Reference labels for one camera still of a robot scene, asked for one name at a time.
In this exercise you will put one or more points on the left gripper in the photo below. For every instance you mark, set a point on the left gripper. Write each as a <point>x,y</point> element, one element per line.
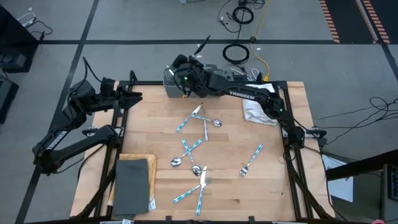
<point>112,99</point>

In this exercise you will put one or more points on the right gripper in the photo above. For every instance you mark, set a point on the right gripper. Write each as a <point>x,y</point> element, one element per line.
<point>192,81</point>

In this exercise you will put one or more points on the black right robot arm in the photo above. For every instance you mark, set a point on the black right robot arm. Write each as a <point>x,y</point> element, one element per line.
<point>264,93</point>

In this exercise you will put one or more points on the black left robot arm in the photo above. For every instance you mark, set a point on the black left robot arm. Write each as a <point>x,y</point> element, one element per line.
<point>77,146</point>

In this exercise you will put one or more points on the grey control box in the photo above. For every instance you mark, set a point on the grey control box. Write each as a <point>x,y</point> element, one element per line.
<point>230,74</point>

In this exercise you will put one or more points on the white folded towel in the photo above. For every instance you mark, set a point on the white folded towel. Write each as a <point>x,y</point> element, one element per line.
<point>258,115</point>

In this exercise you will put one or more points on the wooden cutting board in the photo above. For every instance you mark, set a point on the wooden cutting board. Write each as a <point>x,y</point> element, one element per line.
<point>153,174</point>

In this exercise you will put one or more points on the dark grey folded cloth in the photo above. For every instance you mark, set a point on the dark grey folded cloth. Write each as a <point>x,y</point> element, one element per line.
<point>130,186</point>

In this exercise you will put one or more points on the white paper tag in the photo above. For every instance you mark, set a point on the white paper tag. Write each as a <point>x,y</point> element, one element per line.
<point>152,204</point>

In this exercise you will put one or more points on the black equipment stand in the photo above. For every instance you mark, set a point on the black equipment stand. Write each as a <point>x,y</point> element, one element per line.
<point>6,99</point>

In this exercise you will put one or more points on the black cabinet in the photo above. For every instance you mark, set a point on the black cabinet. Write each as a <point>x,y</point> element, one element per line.
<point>15,37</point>

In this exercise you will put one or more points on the white paper sheet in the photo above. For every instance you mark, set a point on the white paper sheet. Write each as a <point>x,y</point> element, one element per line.
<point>339,186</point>

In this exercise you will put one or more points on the black beam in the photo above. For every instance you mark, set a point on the black beam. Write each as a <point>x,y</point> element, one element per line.
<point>357,166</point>

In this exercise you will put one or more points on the grey metal cabinet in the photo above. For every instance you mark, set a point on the grey metal cabinet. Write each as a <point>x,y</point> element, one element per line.
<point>388,193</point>

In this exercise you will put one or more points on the black aluminium table frame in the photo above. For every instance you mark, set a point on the black aluminium table frame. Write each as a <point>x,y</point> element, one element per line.
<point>146,83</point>

